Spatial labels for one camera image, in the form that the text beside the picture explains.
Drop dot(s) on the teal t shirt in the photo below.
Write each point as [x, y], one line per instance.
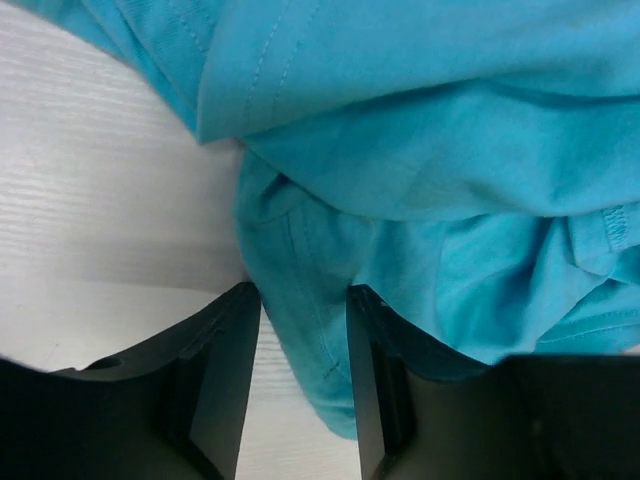
[475, 162]

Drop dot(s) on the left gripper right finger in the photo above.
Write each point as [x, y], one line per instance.
[384, 349]

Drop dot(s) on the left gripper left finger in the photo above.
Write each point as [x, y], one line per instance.
[170, 407]

